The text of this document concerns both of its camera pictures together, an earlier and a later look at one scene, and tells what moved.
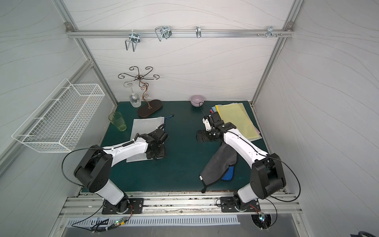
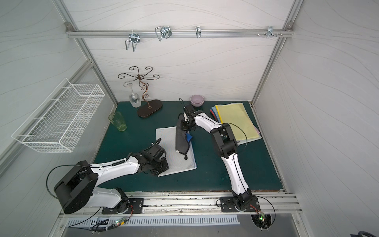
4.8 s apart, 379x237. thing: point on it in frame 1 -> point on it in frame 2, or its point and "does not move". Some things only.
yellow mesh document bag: [236, 113] does not move
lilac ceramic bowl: [197, 100] does not move
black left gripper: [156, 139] -> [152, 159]
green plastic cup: [117, 119] does not move
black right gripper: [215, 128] -> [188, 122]
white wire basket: [51, 127] does not move
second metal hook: [163, 31] does not move
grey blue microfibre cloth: [220, 166] -> [182, 144]
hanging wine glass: [135, 99] does not move
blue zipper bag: [144, 126] -> [177, 163]
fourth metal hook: [270, 31] does not move
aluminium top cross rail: [122, 33] does not move
